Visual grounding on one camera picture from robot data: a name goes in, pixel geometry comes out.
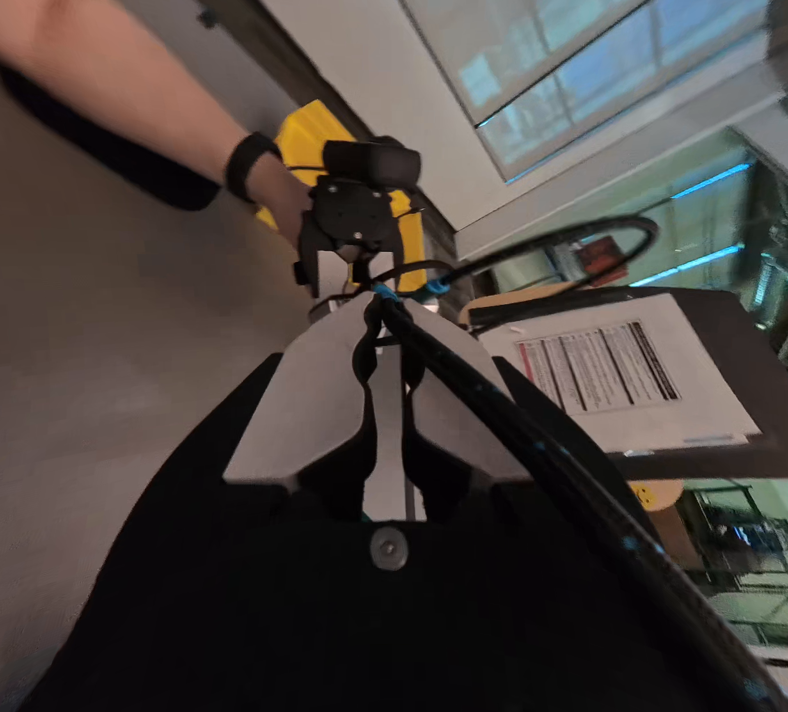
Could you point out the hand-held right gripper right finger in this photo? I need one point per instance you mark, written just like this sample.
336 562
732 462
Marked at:
455 435

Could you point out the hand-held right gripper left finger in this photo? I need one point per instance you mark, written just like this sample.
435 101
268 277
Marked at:
301 404

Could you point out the instruction sheet display board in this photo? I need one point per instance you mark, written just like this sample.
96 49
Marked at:
615 367

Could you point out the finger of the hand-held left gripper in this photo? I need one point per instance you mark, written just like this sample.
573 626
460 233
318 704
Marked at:
381 269
332 278

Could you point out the red chair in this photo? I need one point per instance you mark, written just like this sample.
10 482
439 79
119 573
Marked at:
600 259

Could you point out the cardboard box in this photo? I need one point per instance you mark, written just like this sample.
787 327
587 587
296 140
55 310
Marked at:
677 533

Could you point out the person's left hand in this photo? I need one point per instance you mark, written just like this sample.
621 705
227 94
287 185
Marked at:
283 195

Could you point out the yellow plastic bin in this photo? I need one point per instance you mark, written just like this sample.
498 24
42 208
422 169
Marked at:
308 127

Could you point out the black wristband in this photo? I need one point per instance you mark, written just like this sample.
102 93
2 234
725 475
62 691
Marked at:
237 170

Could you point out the person's left forearm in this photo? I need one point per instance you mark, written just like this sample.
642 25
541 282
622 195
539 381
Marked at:
92 47

